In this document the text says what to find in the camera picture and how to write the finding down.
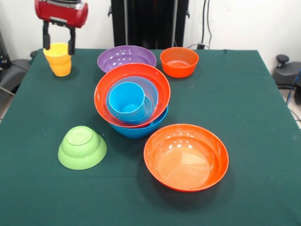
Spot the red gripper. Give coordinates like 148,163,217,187
34,0,89,56

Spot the blue cup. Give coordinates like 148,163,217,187
109,81,146,121

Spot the small blue bowl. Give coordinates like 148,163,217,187
106,76,159,125

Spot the green bowl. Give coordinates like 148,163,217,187
57,126,108,170

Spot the large orange bowl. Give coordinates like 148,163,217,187
143,123,230,193
94,63,171,129

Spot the yellow cup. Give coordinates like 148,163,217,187
43,42,72,66

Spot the orange cup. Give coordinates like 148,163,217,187
49,60,72,77

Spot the purple bowl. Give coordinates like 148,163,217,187
97,45,157,73

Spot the small orange bowl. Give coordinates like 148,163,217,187
160,47,199,78

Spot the large blue bowl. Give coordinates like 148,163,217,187
110,105,169,139

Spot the dark green tablecloth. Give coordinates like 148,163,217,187
0,48,301,226

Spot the grey pedestal foot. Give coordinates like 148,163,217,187
272,54,301,87
0,50,38,95

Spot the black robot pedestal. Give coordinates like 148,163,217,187
108,0,190,50

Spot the black cable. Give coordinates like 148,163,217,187
201,0,214,49

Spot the blue cable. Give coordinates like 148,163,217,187
285,68,301,105

